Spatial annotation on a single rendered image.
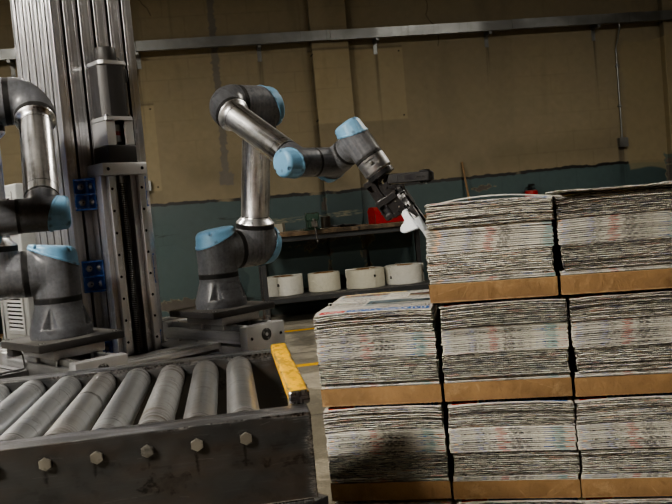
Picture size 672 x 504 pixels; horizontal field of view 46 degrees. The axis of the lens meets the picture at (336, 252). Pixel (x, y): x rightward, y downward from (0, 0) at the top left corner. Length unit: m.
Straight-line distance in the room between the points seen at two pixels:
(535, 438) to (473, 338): 0.26
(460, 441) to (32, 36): 1.59
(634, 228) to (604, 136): 7.65
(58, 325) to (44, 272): 0.13
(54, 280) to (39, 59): 0.68
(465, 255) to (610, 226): 0.32
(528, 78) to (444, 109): 1.03
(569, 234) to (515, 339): 0.26
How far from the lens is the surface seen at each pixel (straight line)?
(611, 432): 1.89
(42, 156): 1.90
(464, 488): 1.92
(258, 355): 1.57
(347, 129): 1.99
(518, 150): 9.04
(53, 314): 2.03
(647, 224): 1.83
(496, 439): 1.88
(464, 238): 1.81
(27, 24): 2.46
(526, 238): 1.81
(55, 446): 1.11
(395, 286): 7.88
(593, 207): 1.81
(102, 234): 2.23
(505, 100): 9.05
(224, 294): 2.27
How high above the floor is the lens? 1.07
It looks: 3 degrees down
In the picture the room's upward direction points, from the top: 5 degrees counter-clockwise
